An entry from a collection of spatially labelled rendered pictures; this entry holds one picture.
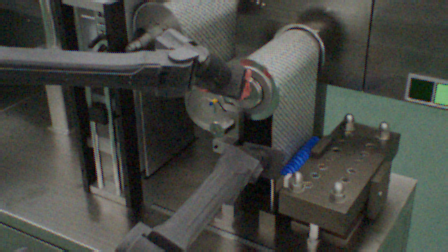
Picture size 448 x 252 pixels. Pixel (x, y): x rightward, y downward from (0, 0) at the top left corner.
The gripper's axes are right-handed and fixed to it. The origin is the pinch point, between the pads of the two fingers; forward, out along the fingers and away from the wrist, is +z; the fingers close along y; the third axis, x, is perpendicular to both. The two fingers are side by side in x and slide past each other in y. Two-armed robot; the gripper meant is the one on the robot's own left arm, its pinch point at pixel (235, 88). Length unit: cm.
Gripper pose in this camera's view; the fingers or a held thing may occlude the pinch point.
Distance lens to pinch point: 131.6
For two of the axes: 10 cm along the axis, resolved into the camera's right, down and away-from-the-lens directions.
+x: 3.1, -9.4, 1.1
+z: 4.0, 2.3, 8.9
